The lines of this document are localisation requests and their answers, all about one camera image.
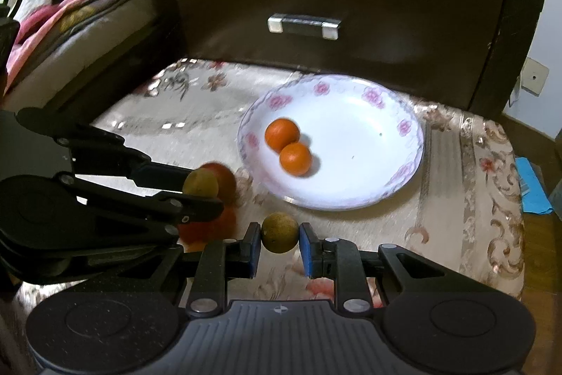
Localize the brown longan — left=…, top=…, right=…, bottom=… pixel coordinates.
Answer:
left=183, top=169, right=219, bottom=199
left=261, top=212, right=299, bottom=254

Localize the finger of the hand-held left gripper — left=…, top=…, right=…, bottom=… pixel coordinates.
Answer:
left=18, top=107, right=195, bottom=192
left=55, top=172, right=226, bottom=247

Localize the dark wooden nightstand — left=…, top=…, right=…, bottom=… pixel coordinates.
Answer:
left=147, top=0, right=547, bottom=122

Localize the grey mattress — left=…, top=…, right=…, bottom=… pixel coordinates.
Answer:
left=2, top=0, right=176, bottom=109

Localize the beige wall socket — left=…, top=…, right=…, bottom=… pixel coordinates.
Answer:
left=520, top=58, right=550, bottom=97

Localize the pink floral blanket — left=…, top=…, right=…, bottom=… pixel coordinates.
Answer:
left=4, top=0, right=112, bottom=95

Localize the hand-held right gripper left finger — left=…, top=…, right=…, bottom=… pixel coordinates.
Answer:
left=145, top=222, right=263, bottom=318

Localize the large dark red plum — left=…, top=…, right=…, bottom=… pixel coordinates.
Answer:
left=178, top=206, right=238, bottom=246

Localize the beige floral table cloth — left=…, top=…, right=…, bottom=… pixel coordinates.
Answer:
left=13, top=58, right=526, bottom=306

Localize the metal drawer handle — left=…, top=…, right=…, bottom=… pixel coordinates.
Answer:
left=268, top=14, right=342, bottom=40

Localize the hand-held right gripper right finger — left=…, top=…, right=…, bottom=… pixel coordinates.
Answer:
left=299, top=222, right=444, bottom=314

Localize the dark wooden drawer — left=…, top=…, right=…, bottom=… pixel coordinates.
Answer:
left=169, top=0, right=505, bottom=109

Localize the blue packet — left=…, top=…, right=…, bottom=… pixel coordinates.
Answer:
left=515, top=157, right=553, bottom=216

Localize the white floral plate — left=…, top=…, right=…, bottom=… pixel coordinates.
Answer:
left=237, top=74, right=426, bottom=211

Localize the red apple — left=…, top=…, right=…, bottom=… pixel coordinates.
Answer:
left=200, top=162, right=238, bottom=206

